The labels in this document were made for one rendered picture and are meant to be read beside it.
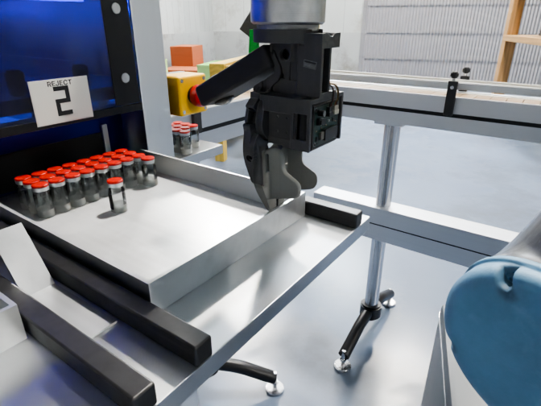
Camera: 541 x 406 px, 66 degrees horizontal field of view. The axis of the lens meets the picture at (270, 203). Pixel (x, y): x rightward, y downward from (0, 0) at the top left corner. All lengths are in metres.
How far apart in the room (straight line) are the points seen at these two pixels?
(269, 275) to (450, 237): 1.00
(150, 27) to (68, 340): 0.53
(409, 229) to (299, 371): 0.62
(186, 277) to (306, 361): 1.22
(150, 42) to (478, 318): 0.64
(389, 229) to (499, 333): 1.18
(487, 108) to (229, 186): 0.80
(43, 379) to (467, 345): 0.30
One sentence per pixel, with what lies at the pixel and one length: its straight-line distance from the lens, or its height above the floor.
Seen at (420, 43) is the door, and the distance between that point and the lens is 8.43.
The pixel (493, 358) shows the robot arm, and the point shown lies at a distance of 0.28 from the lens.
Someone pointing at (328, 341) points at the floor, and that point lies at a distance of 1.68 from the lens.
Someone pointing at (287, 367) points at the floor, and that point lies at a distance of 1.58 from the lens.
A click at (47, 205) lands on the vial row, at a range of 0.62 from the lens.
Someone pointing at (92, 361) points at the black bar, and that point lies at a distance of 0.34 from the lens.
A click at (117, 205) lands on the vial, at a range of 0.60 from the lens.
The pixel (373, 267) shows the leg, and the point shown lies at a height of 0.31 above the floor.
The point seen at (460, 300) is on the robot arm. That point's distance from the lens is 0.28.
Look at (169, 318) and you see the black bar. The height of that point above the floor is 0.90.
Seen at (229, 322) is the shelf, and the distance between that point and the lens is 0.38.
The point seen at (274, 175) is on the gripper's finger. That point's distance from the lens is 0.47.
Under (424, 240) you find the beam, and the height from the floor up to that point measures 0.48.
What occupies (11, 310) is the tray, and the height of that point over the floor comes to 0.91.
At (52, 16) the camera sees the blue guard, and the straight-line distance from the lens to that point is 0.67.
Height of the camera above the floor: 1.12
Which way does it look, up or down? 24 degrees down
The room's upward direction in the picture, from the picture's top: straight up
